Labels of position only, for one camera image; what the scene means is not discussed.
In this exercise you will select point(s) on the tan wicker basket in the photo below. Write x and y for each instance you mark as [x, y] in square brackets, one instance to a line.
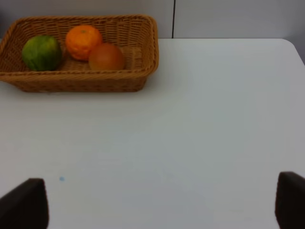
[136, 35]

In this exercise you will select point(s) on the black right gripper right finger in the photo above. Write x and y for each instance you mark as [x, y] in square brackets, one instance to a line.
[290, 201]

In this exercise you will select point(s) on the round brown bread bun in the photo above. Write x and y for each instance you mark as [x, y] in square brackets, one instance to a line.
[106, 57]

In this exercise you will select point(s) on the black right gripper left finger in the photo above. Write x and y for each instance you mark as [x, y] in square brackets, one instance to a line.
[26, 206]

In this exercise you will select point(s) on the orange mandarin fruit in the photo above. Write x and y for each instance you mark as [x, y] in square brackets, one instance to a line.
[81, 40]

